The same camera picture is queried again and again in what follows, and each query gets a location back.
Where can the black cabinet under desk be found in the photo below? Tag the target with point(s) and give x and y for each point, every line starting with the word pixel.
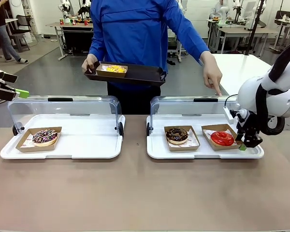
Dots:
pixel 77 41

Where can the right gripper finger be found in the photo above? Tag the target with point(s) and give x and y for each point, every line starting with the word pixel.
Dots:
pixel 241 142
pixel 253 142

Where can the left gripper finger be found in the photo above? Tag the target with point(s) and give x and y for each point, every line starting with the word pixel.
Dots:
pixel 2 75
pixel 4 93

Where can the black office chair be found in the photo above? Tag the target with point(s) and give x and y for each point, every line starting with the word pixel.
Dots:
pixel 23 31

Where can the blue jacket torso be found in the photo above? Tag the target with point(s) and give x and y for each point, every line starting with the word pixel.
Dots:
pixel 135 31

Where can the dark chocolate donut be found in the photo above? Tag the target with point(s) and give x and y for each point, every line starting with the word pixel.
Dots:
pixel 176 135

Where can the yellow glazed donut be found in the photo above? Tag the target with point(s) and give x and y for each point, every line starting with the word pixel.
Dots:
pixel 116 69

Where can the black tripod pole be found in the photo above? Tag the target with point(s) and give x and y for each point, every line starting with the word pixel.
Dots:
pixel 253 26

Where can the red can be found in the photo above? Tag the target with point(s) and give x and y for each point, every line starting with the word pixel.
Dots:
pixel 86 22
pixel 62 22

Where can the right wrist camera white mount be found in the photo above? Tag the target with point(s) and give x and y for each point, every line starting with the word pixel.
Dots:
pixel 229 114

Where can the wooden desk with cans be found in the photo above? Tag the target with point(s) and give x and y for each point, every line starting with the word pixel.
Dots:
pixel 70 26

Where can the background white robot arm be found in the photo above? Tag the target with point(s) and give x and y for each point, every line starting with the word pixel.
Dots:
pixel 64 8
pixel 85 8

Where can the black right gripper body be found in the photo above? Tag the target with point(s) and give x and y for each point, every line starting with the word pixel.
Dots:
pixel 247 123

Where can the seated background person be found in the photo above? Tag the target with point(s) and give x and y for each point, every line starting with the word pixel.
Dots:
pixel 217 10

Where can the clear plastic display lid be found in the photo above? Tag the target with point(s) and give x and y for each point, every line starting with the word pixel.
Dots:
pixel 183 106
pixel 87 106

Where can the black trousers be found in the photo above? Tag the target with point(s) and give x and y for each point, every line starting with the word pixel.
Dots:
pixel 135 100

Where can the person right forearm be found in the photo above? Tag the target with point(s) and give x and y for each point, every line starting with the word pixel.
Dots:
pixel 94 46

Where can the white display tray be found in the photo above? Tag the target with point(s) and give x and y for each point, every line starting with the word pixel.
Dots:
pixel 87 145
pixel 157 149

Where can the person left forearm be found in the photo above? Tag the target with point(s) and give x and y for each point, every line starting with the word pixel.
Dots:
pixel 208 58

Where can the white side table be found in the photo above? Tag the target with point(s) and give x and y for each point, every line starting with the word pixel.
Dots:
pixel 244 65

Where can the person right hand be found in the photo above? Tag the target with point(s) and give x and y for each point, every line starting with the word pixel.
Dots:
pixel 89 62

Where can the chocolate donut with colourful sprinkles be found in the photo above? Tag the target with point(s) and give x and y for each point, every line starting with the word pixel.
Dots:
pixel 45 137

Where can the person left hand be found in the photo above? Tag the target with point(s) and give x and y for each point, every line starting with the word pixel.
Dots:
pixel 212 75

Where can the background person in jeans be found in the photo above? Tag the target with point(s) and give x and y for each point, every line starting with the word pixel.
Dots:
pixel 4 33

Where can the brown cardboard donut tray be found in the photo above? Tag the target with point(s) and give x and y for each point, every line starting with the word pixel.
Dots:
pixel 24 145
pixel 111 73
pixel 207 131
pixel 183 147

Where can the red glazed donut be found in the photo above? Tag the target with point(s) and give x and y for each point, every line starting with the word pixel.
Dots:
pixel 221 139

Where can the grey background desk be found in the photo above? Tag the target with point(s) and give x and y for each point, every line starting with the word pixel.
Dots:
pixel 241 32

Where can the black serving tray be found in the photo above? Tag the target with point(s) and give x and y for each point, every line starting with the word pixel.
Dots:
pixel 140 76

